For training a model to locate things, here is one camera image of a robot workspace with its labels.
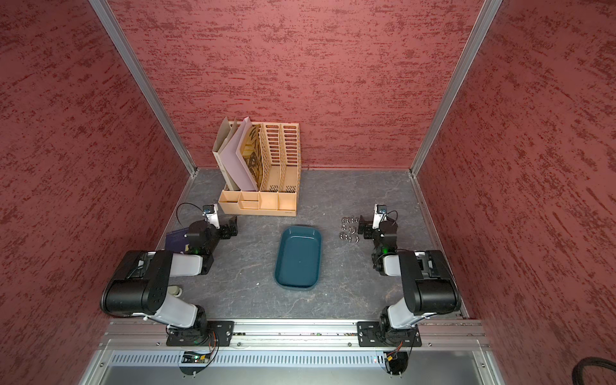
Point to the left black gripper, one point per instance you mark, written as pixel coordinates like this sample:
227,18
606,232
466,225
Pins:
224,228

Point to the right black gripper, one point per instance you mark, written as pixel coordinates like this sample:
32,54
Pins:
366,226

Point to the teal plastic storage tray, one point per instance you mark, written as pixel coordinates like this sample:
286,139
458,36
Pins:
299,258

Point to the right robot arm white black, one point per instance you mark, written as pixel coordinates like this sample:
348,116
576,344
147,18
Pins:
428,286

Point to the beige roll under arm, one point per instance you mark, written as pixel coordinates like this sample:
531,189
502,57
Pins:
175,291

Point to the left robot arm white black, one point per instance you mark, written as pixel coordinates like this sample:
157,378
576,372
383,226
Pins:
139,287

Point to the beige plastic file organizer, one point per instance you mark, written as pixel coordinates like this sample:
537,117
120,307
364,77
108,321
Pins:
282,166

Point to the pink paper folder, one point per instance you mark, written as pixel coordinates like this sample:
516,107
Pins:
233,161

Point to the patterned gold black booklet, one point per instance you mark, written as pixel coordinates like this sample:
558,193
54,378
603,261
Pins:
251,153

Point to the brown cardboard folder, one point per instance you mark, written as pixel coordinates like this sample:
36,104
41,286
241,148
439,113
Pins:
225,134

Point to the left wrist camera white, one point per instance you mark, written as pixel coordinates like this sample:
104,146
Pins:
210,212

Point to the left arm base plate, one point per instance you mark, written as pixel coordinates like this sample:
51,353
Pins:
215,333

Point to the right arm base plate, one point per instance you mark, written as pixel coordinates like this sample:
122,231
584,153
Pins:
373,334

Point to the aluminium front rail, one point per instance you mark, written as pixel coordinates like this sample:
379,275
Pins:
345,335

